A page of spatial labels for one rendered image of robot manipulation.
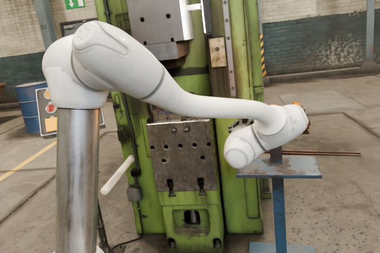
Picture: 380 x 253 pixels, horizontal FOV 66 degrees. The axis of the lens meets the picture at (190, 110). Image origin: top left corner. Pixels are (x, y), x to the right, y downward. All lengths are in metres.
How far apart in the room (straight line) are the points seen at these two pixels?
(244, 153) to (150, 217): 1.46
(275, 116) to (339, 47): 7.18
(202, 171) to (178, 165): 0.14
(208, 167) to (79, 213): 1.11
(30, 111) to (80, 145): 5.43
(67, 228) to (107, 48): 0.45
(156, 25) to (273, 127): 1.02
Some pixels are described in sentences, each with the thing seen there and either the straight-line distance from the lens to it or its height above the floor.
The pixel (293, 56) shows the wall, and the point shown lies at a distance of 7.76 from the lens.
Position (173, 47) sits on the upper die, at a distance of 1.70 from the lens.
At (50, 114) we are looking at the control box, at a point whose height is 1.06.
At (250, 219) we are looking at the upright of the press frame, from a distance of 2.20.
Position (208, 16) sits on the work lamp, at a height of 1.48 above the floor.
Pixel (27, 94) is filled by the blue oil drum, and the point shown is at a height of 0.74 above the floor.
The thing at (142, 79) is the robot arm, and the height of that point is 1.31.
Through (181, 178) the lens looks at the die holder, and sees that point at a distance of 1.85.
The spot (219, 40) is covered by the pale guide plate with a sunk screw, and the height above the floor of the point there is 1.34.
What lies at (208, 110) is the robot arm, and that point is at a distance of 0.78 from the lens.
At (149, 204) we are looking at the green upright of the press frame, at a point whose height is 0.25.
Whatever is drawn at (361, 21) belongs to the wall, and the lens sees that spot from 8.19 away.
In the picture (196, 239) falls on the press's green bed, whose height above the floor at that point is 0.11.
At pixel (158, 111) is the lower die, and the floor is 0.97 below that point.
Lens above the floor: 1.38
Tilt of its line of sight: 14 degrees down
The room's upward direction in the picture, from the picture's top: 7 degrees counter-clockwise
